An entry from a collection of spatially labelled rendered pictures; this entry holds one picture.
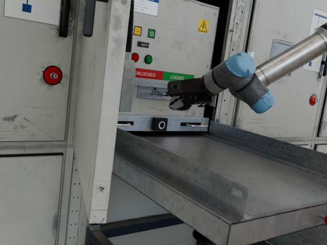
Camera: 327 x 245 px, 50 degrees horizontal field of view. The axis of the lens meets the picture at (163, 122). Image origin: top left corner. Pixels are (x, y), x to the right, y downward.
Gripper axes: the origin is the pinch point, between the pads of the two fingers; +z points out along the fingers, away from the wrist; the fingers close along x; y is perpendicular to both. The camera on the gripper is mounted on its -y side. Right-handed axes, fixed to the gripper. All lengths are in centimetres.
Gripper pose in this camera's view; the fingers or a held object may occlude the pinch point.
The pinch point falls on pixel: (170, 105)
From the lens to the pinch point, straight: 125.0
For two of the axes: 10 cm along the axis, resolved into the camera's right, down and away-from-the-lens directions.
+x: -1.6, -9.5, 2.7
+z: -5.6, 3.1, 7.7
